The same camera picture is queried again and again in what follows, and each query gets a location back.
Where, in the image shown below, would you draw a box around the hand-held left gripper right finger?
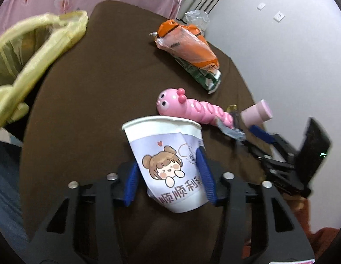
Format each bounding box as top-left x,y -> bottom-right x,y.
196,146 -> 315,264

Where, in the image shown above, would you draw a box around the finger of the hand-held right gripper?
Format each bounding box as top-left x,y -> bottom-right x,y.
249,125 -> 296,161
241,140 -> 286,171

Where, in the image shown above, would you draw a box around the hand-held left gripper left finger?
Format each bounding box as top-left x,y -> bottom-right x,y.
27,161 -> 139,264

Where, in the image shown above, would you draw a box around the white cartoon paper cup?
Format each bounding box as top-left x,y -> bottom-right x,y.
122,115 -> 208,213

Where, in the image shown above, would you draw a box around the yellow plastic bag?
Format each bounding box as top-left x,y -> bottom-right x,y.
0,10 -> 89,131

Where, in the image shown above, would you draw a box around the small pink cup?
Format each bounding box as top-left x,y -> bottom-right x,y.
240,99 -> 273,124

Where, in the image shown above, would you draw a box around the green snack packet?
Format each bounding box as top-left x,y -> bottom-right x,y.
173,55 -> 222,94

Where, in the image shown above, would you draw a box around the pink caterpillar toy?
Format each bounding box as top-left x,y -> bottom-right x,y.
157,87 -> 234,128

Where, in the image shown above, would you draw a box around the orange snack bag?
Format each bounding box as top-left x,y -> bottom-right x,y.
155,19 -> 220,70

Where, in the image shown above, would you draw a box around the person's leg in jeans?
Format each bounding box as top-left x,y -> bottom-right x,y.
0,139 -> 31,251

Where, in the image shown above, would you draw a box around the clear plastic bag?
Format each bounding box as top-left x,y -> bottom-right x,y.
184,9 -> 210,33

